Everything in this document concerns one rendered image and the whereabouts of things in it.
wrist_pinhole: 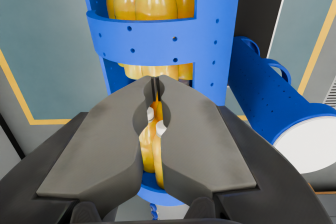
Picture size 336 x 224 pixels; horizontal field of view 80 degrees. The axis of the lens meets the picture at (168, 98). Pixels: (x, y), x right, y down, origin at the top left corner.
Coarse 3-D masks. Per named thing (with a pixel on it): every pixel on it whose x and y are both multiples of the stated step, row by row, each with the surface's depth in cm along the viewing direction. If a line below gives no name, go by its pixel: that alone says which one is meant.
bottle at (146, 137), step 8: (152, 120) 53; (144, 128) 52; (152, 128) 52; (144, 136) 52; (152, 136) 53; (144, 144) 54; (144, 152) 56; (144, 160) 58; (152, 160) 57; (144, 168) 60; (152, 168) 59
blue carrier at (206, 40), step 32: (96, 0) 42; (224, 0) 30; (96, 32) 33; (128, 32) 29; (160, 32) 29; (192, 32) 29; (224, 32) 33; (160, 64) 31; (224, 64) 37; (224, 96) 44; (160, 192) 50
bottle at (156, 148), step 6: (156, 132) 48; (156, 138) 48; (156, 144) 48; (156, 150) 48; (156, 156) 49; (156, 162) 51; (156, 168) 52; (156, 174) 54; (156, 180) 56; (162, 180) 54; (162, 186) 55
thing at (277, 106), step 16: (240, 48) 120; (256, 48) 138; (240, 64) 108; (256, 64) 100; (272, 64) 98; (240, 80) 101; (256, 80) 91; (272, 80) 85; (288, 80) 103; (240, 96) 99; (256, 96) 86; (272, 96) 79; (288, 96) 75; (256, 112) 83; (272, 112) 75; (288, 112) 70; (304, 112) 66; (320, 112) 65; (256, 128) 82; (272, 128) 72; (272, 144) 71
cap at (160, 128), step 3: (162, 120) 49; (156, 123) 48; (159, 123) 48; (162, 123) 48; (156, 126) 47; (159, 126) 47; (162, 126) 47; (156, 129) 47; (159, 129) 46; (162, 129) 46; (165, 129) 46; (159, 132) 47; (162, 132) 46
